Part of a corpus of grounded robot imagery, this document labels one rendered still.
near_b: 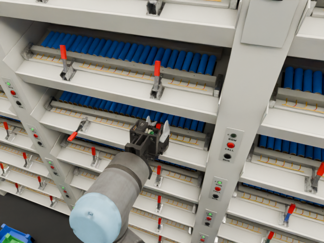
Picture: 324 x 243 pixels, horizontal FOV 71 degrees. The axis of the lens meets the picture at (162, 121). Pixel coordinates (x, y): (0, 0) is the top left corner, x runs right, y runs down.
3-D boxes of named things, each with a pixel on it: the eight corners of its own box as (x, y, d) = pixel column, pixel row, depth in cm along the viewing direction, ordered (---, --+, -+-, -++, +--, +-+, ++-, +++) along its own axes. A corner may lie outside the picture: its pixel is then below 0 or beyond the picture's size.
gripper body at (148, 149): (165, 124, 58) (147, 153, 48) (163, 150, 63) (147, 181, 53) (138, 117, 60) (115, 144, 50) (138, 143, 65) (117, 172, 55)
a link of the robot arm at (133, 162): (141, 200, 50) (102, 187, 52) (150, 184, 54) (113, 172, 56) (142, 170, 45) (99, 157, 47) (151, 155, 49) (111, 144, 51)
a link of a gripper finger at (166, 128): (177, 114, 66) (163, 129, 59) (175, 130, 69) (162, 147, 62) (168, 111, 67) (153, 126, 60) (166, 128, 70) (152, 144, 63)
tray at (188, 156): (205, 172, 70) (207, 162, 62) (45, 127, 85) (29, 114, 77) (218, 117, 79) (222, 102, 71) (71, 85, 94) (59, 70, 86)
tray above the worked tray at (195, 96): (215, 124, 57) (222, 92, 45) (23, 81, 72) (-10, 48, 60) (230, 64, 66) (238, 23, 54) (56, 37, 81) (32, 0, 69)
